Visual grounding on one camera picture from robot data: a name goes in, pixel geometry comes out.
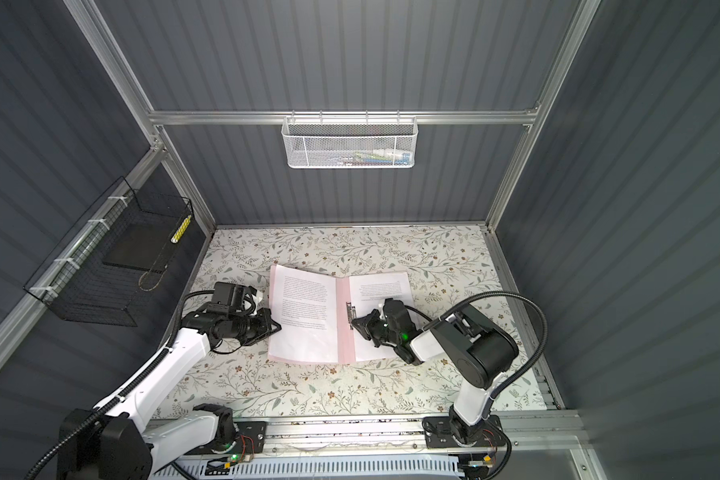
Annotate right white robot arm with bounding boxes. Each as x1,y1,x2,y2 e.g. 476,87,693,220
349,298,528,446

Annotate pens in white basket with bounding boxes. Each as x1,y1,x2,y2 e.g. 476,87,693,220
336,148,414,166

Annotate yellow marker pen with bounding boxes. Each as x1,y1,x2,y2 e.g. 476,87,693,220
170,215,192,244

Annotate pink file folder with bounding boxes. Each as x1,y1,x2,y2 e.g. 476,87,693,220
266,262,418,366

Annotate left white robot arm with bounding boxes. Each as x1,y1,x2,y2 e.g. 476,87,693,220
52,282,281,479

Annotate metal folder clip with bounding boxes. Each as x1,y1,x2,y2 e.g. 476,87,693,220
345,302,356,329

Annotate white wire mesh basket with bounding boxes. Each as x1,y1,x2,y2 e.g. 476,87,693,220
281,117,419,169

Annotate black wire mesh basket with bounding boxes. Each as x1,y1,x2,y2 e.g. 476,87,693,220
24,182,194,327

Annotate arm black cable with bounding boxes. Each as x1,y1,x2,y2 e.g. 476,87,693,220
23,289,217,480
404,290,549,415

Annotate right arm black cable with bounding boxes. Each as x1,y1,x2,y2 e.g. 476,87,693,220
404,290,549,415

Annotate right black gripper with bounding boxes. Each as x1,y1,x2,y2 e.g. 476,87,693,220
353,309,403,347

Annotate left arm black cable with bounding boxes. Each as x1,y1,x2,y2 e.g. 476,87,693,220
23,289,217,480

